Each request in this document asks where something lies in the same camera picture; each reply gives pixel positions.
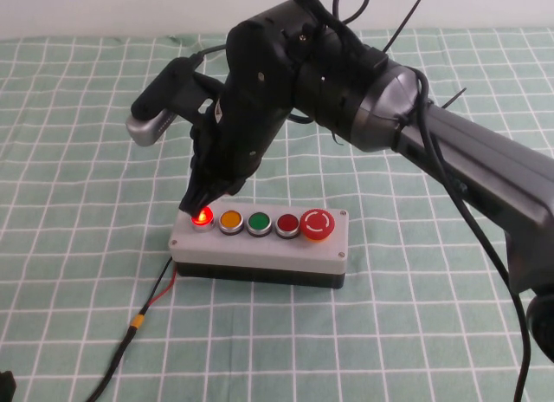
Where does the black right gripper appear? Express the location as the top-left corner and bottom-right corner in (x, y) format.
(180, 15), (302, 213)

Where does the red illuminated push button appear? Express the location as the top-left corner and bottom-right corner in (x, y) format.
(191, 206), (215, 233)

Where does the yellow push button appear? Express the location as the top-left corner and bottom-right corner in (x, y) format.
(217, 209), (244, 237)

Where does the green push button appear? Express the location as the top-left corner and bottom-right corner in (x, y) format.
(246, 211), (273, 239)

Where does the dark red push button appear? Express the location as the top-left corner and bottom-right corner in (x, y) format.
(274, 213), (302, 241)

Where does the grey black button box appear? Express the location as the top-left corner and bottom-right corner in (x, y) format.
(167, 202), (350, 290)

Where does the red emergency stop mushroom button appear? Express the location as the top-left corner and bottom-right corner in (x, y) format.
(300, 208), (336, 244)

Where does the green white checked tablecloth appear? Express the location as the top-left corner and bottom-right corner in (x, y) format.
(0, 27), (554, 402)

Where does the long black zip tie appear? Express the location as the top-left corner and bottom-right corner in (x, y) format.
(383, 0), (430, 55)

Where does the short black zip tie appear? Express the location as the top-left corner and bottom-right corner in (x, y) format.
(440, 87), (467, 112)

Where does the black object at table edge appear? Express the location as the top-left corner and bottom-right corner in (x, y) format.
(0, 369), (17, 402)

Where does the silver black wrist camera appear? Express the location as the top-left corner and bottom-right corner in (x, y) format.
(125, 56), (226, 148)

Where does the thin black wire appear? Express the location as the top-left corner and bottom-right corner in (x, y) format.
(141, 257), (173, 311)

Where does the thin red wire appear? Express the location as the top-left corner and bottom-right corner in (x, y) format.
(149, 265), (178, 306)

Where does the black camera usb cable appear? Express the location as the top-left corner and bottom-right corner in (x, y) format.
(188, 44), (229, 72)

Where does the black sheathed power cable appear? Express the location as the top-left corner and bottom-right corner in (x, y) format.
(84, 327), (138, 402)

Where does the long black arm cable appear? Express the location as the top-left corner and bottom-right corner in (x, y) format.
(283, 0), (534, 402)

